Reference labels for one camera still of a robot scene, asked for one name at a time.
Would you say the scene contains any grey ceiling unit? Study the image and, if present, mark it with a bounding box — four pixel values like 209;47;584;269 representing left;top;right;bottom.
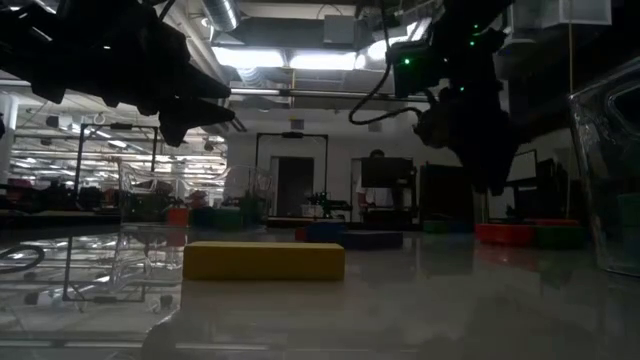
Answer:
323;13;357;46

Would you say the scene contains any black metal frame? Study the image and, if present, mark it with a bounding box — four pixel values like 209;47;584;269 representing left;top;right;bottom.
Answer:
74;121;160;201
254;130;330;217

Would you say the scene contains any long purple block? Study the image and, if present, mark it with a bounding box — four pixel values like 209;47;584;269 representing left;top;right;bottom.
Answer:
339;230;404;250

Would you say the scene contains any clear plastic bin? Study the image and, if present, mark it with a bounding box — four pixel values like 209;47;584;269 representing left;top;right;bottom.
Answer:
567;54;640;279
117;159;276;226

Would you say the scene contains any fluorescent ceiling light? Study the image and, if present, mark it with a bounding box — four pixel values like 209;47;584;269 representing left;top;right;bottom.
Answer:
288;51;359;71
212;46;286;70

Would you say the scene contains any white ceiling box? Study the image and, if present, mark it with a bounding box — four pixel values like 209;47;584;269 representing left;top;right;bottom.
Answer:
509;0;613;29

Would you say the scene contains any silver ventilation duct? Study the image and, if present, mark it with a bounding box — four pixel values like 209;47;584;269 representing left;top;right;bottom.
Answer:
199;0;242;32

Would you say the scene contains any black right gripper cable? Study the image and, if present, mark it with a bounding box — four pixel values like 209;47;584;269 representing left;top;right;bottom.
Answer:
348;0;426;126

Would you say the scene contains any black cabinet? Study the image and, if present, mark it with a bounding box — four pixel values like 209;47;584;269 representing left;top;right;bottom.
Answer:
360;157;418;224
418;162;475;221

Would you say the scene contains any long yellow block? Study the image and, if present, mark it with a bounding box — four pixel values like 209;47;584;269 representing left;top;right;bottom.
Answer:
182;241;346;281

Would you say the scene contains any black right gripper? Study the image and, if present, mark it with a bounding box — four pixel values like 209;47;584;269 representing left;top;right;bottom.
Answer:
414;84;521;196

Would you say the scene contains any whiteboard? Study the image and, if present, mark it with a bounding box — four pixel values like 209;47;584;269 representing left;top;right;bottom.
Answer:
507;148;539;184

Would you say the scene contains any small orange block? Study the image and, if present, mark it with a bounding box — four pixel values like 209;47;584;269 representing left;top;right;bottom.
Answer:
166;207;190;228

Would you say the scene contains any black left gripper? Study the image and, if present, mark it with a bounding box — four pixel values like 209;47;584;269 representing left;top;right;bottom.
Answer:
29;4;236;148

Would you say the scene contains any grey ceiling pipe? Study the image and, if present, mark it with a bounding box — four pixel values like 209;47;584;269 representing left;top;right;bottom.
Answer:
229;87;426;103

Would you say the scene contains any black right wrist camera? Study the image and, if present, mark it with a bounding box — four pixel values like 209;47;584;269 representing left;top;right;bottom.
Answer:
389;39;444;100

